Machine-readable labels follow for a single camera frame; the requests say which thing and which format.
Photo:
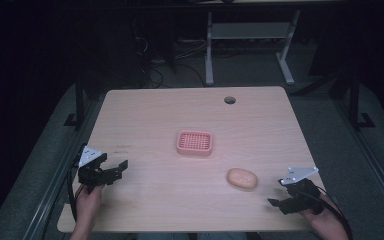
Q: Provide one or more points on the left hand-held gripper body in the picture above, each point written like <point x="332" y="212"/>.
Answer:
<point x="91" y="175"/>

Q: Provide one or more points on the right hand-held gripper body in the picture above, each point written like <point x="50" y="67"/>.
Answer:
<point x="305" y="195"/>

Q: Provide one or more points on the orange oval soap bar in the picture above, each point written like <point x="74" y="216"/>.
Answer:
<point x="242" y="179"/>

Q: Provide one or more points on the pink slotted soap dish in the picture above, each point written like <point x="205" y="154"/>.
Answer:
<point x="194" y="144"/>

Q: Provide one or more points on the person's left hand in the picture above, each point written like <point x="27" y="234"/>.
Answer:
<point x="88" y="206"/>

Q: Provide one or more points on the person's right hand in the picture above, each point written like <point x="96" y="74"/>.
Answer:
<point x="328" y="223"/>

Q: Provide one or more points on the black metal stand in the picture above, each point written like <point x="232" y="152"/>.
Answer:
<point x="355" y="100"/>
<point x="79" y="103"/>

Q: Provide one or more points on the grey metal rail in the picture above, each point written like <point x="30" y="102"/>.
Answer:
<point x="60" y="173"/>
<point x="373" y="160"/>

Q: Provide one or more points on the white metal table frame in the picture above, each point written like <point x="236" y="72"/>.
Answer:
<point x="246" y="30"/>

